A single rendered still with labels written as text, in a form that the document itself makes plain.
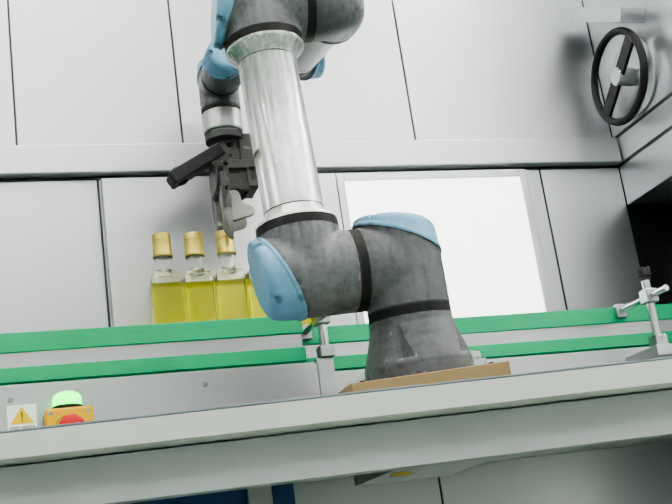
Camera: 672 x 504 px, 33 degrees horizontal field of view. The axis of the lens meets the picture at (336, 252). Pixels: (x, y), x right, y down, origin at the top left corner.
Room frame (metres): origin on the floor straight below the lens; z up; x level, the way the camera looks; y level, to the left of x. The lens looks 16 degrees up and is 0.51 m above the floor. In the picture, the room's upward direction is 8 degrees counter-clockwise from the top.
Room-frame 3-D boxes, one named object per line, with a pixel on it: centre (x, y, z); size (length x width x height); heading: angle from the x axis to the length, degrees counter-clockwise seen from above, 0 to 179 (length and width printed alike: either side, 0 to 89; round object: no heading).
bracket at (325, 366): (1.93, 0.06, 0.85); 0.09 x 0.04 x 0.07; 19
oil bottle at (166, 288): (1.96, 0.31, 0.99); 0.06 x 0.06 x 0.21; 18
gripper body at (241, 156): (2.00, 0.17, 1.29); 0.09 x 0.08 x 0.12; 108
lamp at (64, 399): (1.71, 0.43, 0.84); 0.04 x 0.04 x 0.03
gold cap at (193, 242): (1.98, 0.25, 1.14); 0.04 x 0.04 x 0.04
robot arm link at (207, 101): (2.00, 0.18, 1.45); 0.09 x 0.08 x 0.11; 14
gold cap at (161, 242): (1.96, 0.31, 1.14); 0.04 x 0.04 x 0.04
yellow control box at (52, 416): (1.71, 0.43, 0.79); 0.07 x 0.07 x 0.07; 19
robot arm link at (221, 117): (2.00, 0.18, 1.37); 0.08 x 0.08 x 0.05
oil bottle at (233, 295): (2.00, 0.20, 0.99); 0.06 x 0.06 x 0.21; 18
